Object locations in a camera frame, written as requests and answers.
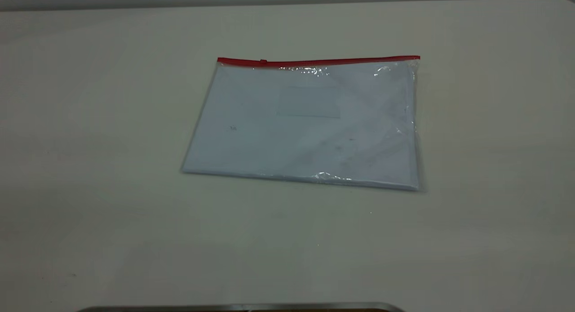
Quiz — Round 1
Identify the clear plastic red-zipper bag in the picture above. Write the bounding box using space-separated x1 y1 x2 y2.
181 55 423 192

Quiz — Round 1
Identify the grey metal bar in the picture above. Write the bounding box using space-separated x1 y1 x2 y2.
76 302 406 312

